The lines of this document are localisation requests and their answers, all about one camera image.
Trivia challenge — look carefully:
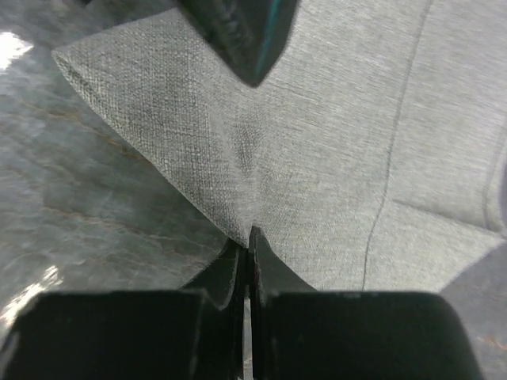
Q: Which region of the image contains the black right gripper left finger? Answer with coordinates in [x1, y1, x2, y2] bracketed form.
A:
[1, 241, 246, 379]

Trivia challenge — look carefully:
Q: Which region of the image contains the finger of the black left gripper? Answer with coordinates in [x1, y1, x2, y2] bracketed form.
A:
[177, 0, 299, 88]

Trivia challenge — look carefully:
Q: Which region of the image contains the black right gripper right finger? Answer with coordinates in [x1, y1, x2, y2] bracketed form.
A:
[248, 227, 482, 379]

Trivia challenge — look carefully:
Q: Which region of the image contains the grey cloth napkin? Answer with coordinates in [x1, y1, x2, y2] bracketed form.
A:
[53, 1, 506, 291]

